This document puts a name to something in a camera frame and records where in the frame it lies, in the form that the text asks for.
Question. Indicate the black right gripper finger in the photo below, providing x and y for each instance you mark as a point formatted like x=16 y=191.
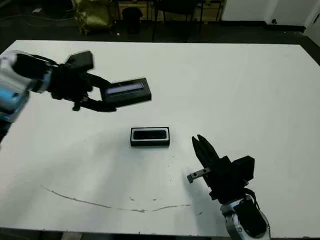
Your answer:
x=208 y=152
x=201 y=156

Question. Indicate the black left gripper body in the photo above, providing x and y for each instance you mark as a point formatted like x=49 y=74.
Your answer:
x=67 y=85

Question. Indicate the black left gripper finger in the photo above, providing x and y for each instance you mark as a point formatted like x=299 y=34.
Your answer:
x=100 y=81
x=100 y=106

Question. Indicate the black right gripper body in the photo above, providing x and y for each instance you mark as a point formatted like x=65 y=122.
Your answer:
x=225 y=180

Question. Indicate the black box lid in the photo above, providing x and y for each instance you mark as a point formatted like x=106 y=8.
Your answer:
x=130 y=96

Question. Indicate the black box base white tray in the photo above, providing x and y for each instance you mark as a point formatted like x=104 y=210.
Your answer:
x=150 y=144

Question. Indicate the yellow-green plastic bag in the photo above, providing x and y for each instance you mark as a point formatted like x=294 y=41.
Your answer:
x=93 y=16

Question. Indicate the black trash bin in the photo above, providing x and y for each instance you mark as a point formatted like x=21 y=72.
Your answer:
x=132 y=20

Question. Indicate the white paper sheet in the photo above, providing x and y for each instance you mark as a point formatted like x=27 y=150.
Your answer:
x=37 y=10

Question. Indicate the black office chair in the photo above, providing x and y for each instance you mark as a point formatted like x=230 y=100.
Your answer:
x=175 y=5

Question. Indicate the white door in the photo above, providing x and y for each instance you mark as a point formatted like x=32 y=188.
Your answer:
x=313 y=12

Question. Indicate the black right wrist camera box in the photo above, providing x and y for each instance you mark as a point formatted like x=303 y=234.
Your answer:
x=245 y=168

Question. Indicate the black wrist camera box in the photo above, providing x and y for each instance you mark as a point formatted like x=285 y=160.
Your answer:
x=81 y=61
x=245 y=168

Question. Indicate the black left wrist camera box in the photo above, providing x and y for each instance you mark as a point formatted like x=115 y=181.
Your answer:
x=81 y=61

